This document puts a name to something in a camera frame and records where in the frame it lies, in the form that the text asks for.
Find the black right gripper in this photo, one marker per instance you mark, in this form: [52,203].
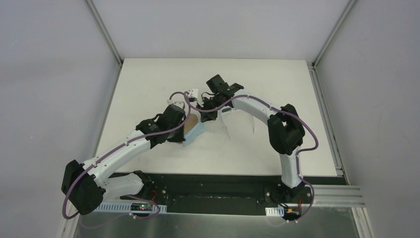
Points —
[208,116]

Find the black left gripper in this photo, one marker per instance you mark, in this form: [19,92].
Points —
[181,135]

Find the flag print glasses case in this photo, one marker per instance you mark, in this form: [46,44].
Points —
[190,123]

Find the light blue cleaning cloth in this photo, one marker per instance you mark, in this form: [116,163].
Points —
[191,135]

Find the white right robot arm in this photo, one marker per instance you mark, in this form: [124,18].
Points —
[285,132]

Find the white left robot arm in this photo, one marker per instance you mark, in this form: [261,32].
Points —
[86,185]

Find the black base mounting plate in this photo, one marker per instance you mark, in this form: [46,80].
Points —
[219,194]

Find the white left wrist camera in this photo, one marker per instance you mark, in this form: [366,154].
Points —
[180,104]

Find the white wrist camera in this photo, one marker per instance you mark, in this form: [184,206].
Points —
[193,95]
[180,104]

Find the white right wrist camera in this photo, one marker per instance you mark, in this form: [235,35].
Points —
[193,95]

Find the left white cable duct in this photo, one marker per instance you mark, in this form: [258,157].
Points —
[130,207]

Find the white cable duct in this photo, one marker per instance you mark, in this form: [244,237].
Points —
[130,207]
[274,211]

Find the right white cable duct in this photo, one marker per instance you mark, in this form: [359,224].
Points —
[274,211]

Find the left aluminium corner post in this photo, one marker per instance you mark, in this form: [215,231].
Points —
[104,31]

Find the aluminium corner post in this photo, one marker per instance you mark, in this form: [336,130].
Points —
[334,31]
[104,31]

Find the aluminium frame rail front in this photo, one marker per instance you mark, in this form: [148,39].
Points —
[338,196]

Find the right aluminium corner post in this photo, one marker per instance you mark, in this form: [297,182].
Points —
[334,31]

